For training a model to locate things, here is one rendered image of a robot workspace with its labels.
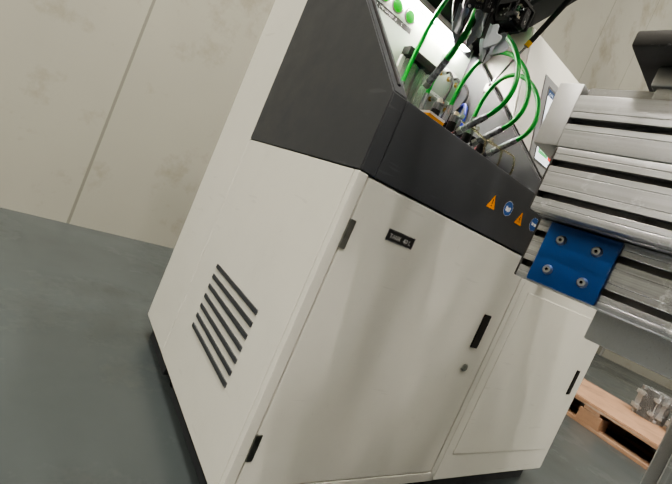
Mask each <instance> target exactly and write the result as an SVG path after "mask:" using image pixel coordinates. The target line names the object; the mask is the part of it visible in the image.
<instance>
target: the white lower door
mask: <svg viewBox="0 0 672 484"><path fill-rule="evenodd" d="M521 257H522V256H520V255H518V254H516V253H514V252H512V251H510V250H509V249H507V248H505V247H503V246H501V245H499V244H497V243H495V242H493V241H491V240H489V239H487V238H485V237H483V236H481V235H479V234H477V233H476V232H474V231H472V230H470V229H468V228H466V227H464V226H462V225H460V224H458V223H456V222H454V221H452V220H450V219H448V218H446V217H444V216H443V215H441V214H439V213H437V212H435V211H433V210H431V209H429V208H427V207H425V206H423V205H421V204H419V203H417V202H415V201H413V200H411V199H409V198H408V197H406V196H404V195H402V194H400V193H398V192H396V191H394V190H392V189H390V188H388V187H386V186H384V185H382V184H380V183H378V182H376V181H375V180H373V179H371V178H367V180H366V182H365V184H364V187H363V189H362V191H361V194H360V196H359V198H358V201H357V203H356V205H355V208H354V210H353V212H352V214H351V217H350V219H349V221H348V224H347V226H346V228H345V231H344V233H343V235H342V237H341V240H340V242H339V244H338V247H337V249H336V251H335V254H334V256H333V258H332V260H331V263H330V265H329V267H328V270H327V272H326V274H325V277H324V279H323V281H322V283H321V286H320V288H319V290H318V293H317V295H316V297H315V300H314V302H313V304H312V306H311V309H310V311H309V313H308V316H307V318H306V320H305V323H304V325H303V327H302V329H301V332H300V334H299V336H298V339H297V341H296V343H295V346H294V348H293V350H292V352H291V355H290V357H289V359H288V362H287V364H286V366H285V369H284V371H283V373H282V376H281V378H280V380H279V382H278V385H277V387H276V389H275V392H274V394H273V396H272V399H271V401H270V403H269V405H268V408H267V410H266V412H265V415H264V417H263V419H262V422H261V424H260V426H259V428H258V431H257V433H256V435H255V438H254V440H253V442H252V445H251V447H250V449H249V451H248V454H247V456H246V458H245V461H244V463H243V465H242V468H241V470H240V472H239V474H238V477H237V479H236V481H235V484H298V483H309V482H320V481H331V480H342V479H352V478H363V477H374V476H385V475H396V474H406V473H417V472H428V471H431V469H432V467H433V465H434V463H435V460H436V458H437V456H438V454H439V452H440V450H441V448H442V445H443V443H444V441H445V439H446V437H447V435H448V433H449V430H450V428H451V426H452V424H453V422H454V420H455V418H456V416H457V413H458V411H459V409H460V407H461V405H462V403H463V401H464V398H465V396H466V394H467V392H468V390H469V388H470V386H471V383H472V381H473V379H474V377H475V375H476V373H477V371H478V368H479V366H480V364H481V362H482V360H483V358H484V356H485V354H486V351H487V349H488V347H489V345H490V343H491V341H492V339H493V336H494V334H495V332H496V330H497V328H498V326H499V324H500V321H501V319H502V317H503V315H504V313H505V311H506V309H507V306H508V304H509V302H510V300H511V298H512V296H513V294H514V292H515V289H516V287H517V285H518V283H519V281H520V279H521V277H519V276H517V275H515V274H514V272H515V270H516V268H517V266H518V264H519V261H520V259H521Z"/></svg>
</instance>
